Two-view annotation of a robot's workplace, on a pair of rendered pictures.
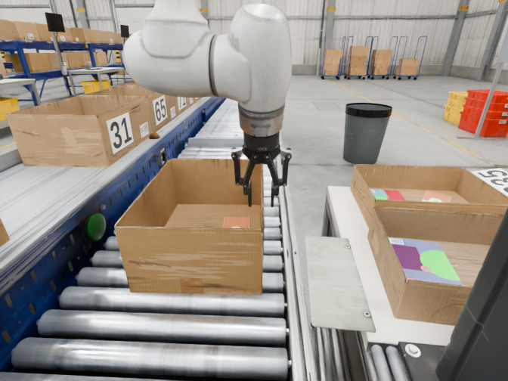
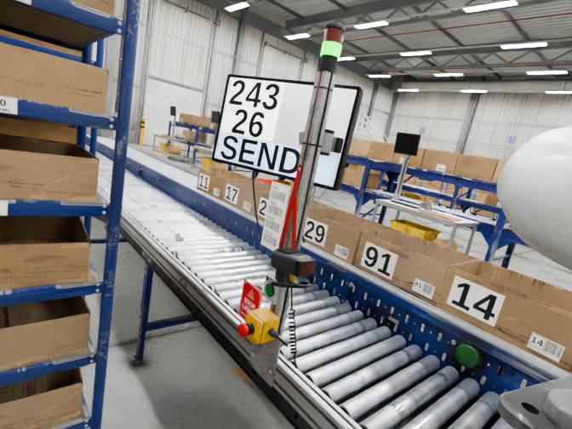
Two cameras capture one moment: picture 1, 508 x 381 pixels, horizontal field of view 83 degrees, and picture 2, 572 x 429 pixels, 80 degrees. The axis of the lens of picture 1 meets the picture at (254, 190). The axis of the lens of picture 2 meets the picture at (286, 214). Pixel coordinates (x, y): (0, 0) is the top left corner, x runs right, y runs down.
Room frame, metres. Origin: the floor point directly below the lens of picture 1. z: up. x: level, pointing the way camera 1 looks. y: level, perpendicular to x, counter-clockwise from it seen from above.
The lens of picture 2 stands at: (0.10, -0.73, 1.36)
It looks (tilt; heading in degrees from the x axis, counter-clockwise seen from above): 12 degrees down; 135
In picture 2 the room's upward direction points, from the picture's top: 11 degrees clockwise
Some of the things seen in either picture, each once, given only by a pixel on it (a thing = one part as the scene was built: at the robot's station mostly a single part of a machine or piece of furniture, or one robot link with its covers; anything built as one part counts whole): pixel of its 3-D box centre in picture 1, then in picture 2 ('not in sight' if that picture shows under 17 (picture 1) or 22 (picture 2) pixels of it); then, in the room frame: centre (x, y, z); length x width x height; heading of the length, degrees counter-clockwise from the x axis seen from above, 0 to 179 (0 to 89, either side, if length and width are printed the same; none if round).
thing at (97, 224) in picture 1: (97, 227); not in sight; (0.64, 0.41, 0.81); 0.07 x 0.01 x 0.07; 177
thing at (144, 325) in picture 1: (163, 326); not in sight; (0.40, 0.18, 0.72); 0.52 x 0.05 x 0.05; 87
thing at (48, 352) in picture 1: (152, 357); not in sight; (0.34, 0.18, 0.72); 0.52 x 0.05 x 0.05; 87
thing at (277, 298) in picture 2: not in sight; (273, 288); (-0.54, -0.08, 0.95); 0.07 x 0.03 x 0.07; 177
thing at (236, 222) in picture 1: (235, 234); not in sight; (0.67, 0.05, 0.76); 0.16 x 0.07 x 0.02; 0
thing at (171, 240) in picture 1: (207, 214); not in sight; (0.66, 0.12, 0.83); 0.39 x 0.29 x 0.17; 179
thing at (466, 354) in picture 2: not in sight; (466, 356); (-0.15, 0.44, 0.81); 0.07 x 0.01 x 0.07; 177
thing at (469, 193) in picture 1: (420, 195); not in sight; (0.83, -0.54, 0.80); 0.38 x 0.28 x 0.10; 85
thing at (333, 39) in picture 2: not in sight; (332, 44); (-0.54, -0.05, 1.62); 0.05 x 0.05 x 0.06
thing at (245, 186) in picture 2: not in sight; (255, 197); (-1.67, 0.73, 0.96); 0.39 x 0.29 x 0.17; 177
